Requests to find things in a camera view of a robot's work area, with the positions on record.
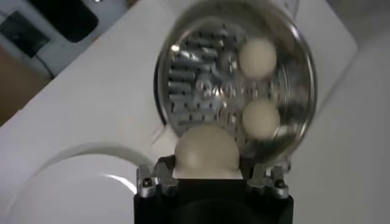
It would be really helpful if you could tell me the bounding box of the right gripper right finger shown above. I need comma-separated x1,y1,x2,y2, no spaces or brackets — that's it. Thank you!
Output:
243,161,289,200

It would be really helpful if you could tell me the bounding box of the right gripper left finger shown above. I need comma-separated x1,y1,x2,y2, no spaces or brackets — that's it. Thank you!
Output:
136,155,180,198

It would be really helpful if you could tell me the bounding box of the white steamed baozi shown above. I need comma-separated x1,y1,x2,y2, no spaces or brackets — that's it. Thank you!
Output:
173,124,244,180
242,99,281,140
238,38,277,80

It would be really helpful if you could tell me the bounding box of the perforated steel steamer basket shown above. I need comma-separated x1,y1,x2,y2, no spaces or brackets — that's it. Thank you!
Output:
154,0,318,165

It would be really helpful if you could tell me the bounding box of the white round plate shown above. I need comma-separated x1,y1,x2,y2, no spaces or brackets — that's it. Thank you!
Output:
0,142,156,224

